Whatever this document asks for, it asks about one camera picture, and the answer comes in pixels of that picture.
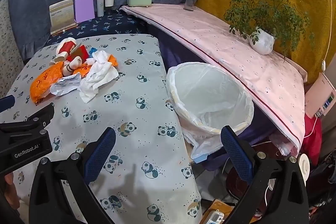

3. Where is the blue wrapper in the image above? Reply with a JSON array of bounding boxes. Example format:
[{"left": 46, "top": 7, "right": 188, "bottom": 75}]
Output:
[{"left": 88, "top": 47, "right": 97, "bottom": 58}]

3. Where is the white slim bottle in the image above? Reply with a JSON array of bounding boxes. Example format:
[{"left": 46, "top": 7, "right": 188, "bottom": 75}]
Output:
[{"left": 97, "top": 0, "right": 104, "bottom": 17}]

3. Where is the white lamp cord with switch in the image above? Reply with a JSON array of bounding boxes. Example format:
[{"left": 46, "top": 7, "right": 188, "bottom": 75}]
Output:
[{"left": 303, "top": 0, "right": 333, "bottom": 138}]

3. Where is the red white paper cup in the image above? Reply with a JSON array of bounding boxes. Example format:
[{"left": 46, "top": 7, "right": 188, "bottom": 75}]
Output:
[{"left": 53, "top": 38, "right": 77, "bottom": 63}]

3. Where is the white lined trash bin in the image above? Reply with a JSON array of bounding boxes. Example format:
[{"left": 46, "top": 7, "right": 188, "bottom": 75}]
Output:
[{"left": 166, "top": 62, "right": 254, "bottom": 163}]

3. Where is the orange plastic bag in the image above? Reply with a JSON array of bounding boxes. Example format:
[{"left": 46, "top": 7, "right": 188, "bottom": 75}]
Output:
[{"left": 30, "top": 57, "right": 118, "bottom": 104}]

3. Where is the pink electric kettle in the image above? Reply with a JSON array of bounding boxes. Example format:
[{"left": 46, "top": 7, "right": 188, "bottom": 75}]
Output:
[{"left": 305, "top": 73, "right": 336, "bottom": 118}]

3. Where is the desk calendar on stand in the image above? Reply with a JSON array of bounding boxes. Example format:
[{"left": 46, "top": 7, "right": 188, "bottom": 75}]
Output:
[{"left": 49, "top": 0, "right": 77, "bottom": 36}]

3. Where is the panda print table cloth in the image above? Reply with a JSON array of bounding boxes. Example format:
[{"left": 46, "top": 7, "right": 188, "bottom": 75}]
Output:
[{"left": 1, "top": 34, "right": 202, "bottom": 223}]

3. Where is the red paper envelope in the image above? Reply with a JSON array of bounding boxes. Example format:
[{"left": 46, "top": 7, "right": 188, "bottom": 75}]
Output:
[{"left": 67, "top": 45, "right": 89, "bottom": 63}]

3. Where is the potted green plant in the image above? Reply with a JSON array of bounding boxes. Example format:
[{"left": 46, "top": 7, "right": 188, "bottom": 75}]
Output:
[{"left": 224, "top": 0, "right": 315, "bottom": 57}]

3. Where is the white round appliance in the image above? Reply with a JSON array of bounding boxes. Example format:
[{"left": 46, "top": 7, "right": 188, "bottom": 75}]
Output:
[{"left": 297, "top": 153, "right": 310, "bottom": 184}]

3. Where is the person's left hand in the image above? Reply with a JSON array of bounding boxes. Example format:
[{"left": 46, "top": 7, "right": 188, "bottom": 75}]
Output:
[{"left": 4, "top": 173, "right": 20, "bottom": 210}]

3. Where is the pink bed cover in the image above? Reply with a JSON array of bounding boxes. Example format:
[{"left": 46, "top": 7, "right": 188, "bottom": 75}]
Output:
[{"left": 121, "top": 4, "right": 307, "bottom": 155}]

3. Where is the white tissue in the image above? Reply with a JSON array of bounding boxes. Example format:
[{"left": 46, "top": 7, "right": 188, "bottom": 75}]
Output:
[{"left": 78, "top": 50, "right": 118, "bottom": 103}]

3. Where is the purple card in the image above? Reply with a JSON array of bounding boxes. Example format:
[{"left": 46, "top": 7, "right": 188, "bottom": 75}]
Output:
[{"left": 75, "top": 0, "right": 95, "bottom": 23}]

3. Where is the paper receipt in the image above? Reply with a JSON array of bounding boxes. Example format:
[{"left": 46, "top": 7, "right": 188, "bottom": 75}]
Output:
[{"left": 50, "top": 73, "right": 81, "bottom": 97}]

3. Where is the navy floral cloth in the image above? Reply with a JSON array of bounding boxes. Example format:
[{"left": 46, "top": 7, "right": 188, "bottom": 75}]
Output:
[{"left": 45, "top": 10, "right": 146, "bottom": 46}]

